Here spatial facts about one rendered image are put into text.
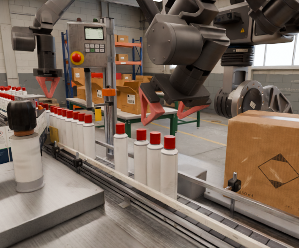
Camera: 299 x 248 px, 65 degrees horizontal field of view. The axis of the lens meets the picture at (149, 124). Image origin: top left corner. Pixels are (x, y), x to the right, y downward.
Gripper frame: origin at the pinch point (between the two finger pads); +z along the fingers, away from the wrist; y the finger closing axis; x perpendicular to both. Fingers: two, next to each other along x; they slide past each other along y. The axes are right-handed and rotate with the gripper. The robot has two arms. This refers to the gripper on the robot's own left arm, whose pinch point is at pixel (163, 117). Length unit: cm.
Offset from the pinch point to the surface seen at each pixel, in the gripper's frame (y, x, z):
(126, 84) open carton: -124, -167, 148
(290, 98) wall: -543, -119, 175
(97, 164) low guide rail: -3, -18, 49
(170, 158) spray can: -10.7, 1.8, 17.8
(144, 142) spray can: -10.0, -8.6, 24.0
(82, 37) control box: -10, -67, 24
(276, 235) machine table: -29.4, 32.1, 18.9
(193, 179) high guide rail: -16.7, 8.9, 20.8
